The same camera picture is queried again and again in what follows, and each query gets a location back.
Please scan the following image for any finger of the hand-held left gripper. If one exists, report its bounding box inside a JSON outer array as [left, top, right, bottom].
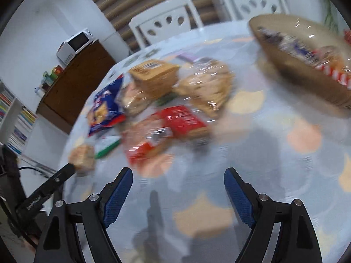
[[44, 163, 77, 188]]

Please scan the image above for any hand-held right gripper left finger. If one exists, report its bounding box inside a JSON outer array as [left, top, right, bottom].
[[33, 167, 134, 263]]

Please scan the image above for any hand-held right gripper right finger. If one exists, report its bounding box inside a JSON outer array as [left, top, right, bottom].
[[223, 167, 323, 263]]

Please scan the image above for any tan biscuit snack pack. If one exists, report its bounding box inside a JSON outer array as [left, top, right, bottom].
[[68, 144, 96, 176]]

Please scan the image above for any clear orange snack pack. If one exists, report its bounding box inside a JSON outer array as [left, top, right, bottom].
[[119, 84, 157, 116]]

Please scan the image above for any tan wooden bowl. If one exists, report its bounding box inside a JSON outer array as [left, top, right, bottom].
[[248, 14, 351, 111]]

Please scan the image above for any green and white packet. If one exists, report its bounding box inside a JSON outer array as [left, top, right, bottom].
[[94, 135, 122, 159]]

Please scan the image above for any clear red-label snack packet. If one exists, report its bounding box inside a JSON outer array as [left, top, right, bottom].
[[122, 115, 176, 167]]

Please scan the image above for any blue snack bag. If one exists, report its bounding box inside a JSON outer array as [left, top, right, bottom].
[[87, 75, 127, 137]]

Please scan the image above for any white bookshelf with books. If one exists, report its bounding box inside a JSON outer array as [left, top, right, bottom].
[[0, 79, 37, 155]]

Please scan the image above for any brown wooden cabinet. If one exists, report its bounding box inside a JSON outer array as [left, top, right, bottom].
[[36, 40, 117, 135]]

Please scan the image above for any cluster of small jars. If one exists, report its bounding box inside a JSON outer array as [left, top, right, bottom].
[[34, 65, 65, 94]]

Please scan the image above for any large clear biscuit bag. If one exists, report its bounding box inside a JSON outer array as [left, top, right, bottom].
[[173, 57, 235, 118]]

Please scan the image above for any brown cracker pack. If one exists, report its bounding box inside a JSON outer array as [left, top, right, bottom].
[[128, 59, 181, 99]]

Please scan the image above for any white microwave oven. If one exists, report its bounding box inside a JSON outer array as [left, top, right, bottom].
[[57, 28, 95, 67]]

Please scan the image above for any purple stick packet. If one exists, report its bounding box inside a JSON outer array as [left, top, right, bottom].
[[177, 53, 203, 62]]

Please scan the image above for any red striped snack packet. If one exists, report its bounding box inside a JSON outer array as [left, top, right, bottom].
[[314, 46, 351, 89]]

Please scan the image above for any striped window blind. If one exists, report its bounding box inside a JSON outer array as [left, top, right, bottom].
[[77, 0, 228, 51]]

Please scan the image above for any black cable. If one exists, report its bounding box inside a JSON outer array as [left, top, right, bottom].
[[18, 165, 57, 176]]

